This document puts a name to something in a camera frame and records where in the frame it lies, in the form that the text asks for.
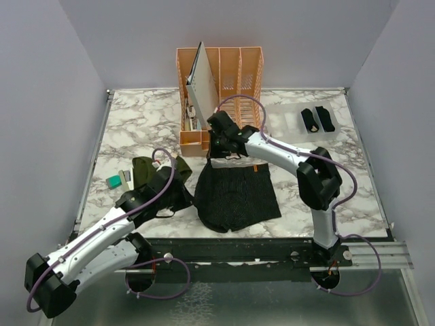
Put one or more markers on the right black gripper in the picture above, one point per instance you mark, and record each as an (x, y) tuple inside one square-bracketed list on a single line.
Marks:
[(214, 153)]

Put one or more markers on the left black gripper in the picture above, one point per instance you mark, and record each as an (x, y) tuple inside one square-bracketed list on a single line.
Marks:
[(186, 200)]

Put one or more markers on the black patterned boxer underwear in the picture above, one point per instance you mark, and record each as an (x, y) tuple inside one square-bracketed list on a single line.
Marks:
[(234, 198)]

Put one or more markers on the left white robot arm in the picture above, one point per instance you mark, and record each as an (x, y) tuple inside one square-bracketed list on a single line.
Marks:
[(55, 280)]

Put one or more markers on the olive green underwear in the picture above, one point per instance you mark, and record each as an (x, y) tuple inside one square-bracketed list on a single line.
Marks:
[(143, 170)]

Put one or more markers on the stationery items in organizer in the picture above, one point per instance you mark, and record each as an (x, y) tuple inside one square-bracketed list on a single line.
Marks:
[(191, 121)]

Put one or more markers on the white grey binder folder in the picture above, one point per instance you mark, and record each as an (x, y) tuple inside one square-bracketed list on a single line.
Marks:
[(201, 88)]

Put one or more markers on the clear plastic compartment tray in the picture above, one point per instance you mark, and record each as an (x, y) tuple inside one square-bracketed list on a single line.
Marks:
[(302, 122)]

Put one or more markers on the teal green eraser block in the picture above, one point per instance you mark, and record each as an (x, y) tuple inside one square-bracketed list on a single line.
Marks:
[(114, 181)]

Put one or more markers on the black rolled sock left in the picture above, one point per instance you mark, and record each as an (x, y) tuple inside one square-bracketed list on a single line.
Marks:
[(309, 121)]

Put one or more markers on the black rolled sock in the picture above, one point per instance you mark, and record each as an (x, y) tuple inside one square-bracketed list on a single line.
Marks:
[(325, 119), (309, 121)]

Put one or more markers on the black rolled sock right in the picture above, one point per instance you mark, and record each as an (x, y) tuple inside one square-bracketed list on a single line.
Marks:
[(325, 119)]

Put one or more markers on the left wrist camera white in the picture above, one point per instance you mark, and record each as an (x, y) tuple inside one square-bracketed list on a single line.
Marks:
[(162, 165)]

